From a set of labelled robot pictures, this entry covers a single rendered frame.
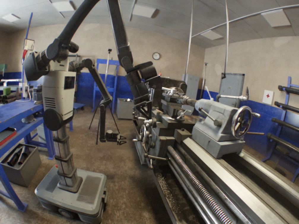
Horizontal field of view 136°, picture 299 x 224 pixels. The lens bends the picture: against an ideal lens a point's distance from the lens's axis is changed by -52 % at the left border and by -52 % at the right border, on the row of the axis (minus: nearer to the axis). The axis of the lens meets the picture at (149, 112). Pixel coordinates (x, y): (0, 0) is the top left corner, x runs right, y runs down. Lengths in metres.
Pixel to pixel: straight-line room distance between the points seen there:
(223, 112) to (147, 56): 4.57
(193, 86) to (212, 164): 4.79
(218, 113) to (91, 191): 1.22
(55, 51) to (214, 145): 1.02
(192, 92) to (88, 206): 5.11
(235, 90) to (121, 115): 3.87
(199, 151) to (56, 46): 0.99
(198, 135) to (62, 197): 1.24
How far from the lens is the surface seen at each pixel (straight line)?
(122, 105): 3.72
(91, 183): 1.31
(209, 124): 0.95
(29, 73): 0.75
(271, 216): 0.67
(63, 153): 1.04
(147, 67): 0.52
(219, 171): 0.75
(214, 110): 0.97
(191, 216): 1.03
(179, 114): 1.06
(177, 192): 1.14
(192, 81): 5.36
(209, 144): 0.90
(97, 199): 1.19
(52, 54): 0.64
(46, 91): 0.86
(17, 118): 1.39
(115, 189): 1.60
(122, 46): 0.53
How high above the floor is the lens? 1.22
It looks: 13 degrees down
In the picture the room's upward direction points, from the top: 9 degrees clockwise
